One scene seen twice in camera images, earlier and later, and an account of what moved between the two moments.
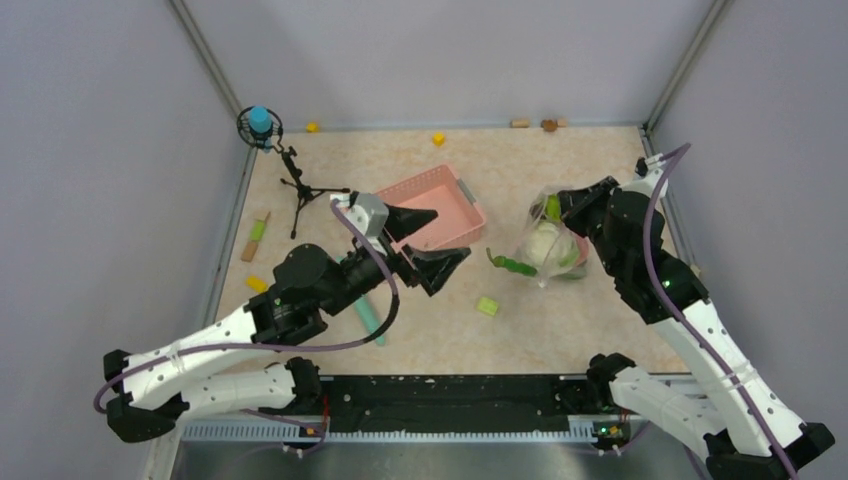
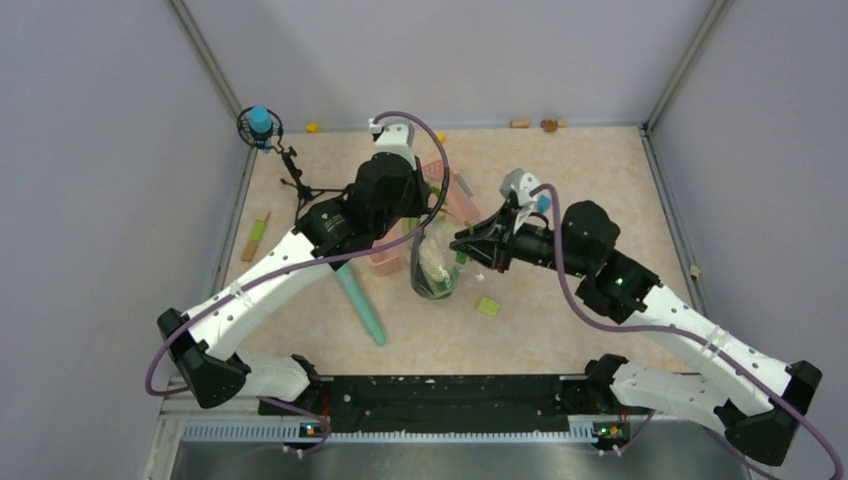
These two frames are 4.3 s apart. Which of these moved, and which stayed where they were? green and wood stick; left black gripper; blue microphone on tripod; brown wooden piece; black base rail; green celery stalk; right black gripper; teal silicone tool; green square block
Moved: right black gripper; left black gripper; green celery stalk
Stayed: teal silicone tool; blue microphone on tripod; brown wooden piece; green square block; black base rail; green and wood stick
